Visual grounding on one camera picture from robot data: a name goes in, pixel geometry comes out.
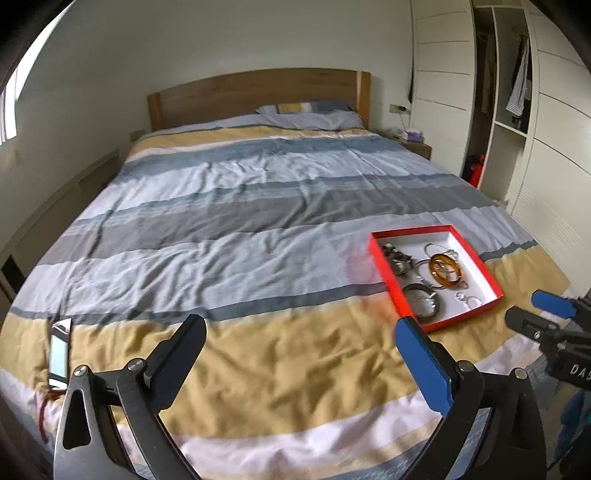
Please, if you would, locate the wooden bed headboard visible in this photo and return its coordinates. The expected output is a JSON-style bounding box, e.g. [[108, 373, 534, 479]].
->
[[147, 68, 371, 132]]

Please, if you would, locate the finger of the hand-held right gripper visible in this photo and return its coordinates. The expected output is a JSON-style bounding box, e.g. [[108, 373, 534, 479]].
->
[[531, 289, 591, 319], [505, 306, 561, 344]]

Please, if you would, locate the amber bangle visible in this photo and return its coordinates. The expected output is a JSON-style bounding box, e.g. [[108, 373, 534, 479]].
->
[[428, 253, 462, 288]]

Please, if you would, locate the grey pillow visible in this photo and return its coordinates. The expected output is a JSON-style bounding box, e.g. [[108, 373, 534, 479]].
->
[[255, 100, 365, 130]]

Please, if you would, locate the red jewelry box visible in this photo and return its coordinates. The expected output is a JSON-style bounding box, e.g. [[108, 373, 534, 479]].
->
[[368, 225, 505, 334]]

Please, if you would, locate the striped hanging shirt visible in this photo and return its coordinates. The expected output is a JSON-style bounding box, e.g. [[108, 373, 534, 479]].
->
[[505, 34, 532, 116]]

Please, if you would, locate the blue cloth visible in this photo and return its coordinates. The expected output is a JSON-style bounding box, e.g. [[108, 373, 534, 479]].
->
[[554, 392, 591, 462]]

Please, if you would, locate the smartphone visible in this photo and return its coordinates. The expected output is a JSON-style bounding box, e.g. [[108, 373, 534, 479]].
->
[[47, 318, 75, 386]]

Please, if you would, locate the bed with striped duvet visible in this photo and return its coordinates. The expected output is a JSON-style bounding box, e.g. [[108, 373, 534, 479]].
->
[[0, 113, 571, 480]]

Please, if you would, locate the window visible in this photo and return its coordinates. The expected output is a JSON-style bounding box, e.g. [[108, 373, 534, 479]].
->
[[0, 69, 19, 144]]

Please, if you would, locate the white wardrobe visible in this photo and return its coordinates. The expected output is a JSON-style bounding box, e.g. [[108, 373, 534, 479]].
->
[[411, 0, 591, 296]]

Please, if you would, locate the silver chain necklace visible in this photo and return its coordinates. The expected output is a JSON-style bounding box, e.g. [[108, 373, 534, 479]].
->
[[424, 242, 460, 259]]

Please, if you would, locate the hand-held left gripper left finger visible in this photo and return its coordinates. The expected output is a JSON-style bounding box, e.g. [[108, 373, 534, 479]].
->
[[52, 314, 208, 480]]

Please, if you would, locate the wooden nightstand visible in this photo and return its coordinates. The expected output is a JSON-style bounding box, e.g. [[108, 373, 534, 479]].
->
[[402, 138, 433, 161]]

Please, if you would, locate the brown hanging garment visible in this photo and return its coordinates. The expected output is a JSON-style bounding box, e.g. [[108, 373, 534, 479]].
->
[[480, 28, 497, 114]]

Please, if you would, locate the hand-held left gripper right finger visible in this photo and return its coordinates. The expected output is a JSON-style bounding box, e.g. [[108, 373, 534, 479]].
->
[[394, 316, 549, 480]]

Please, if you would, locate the red item in wardrobe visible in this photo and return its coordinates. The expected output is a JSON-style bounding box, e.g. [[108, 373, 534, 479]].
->
[[468, 154, 485, 188]]

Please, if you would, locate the red cord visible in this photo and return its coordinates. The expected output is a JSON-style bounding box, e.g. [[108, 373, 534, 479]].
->
[[39, 387, 65, 444]]

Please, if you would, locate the dark brown bangle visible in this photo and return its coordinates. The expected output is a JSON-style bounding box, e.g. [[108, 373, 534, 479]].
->
[[403, 282, 441, 324]]

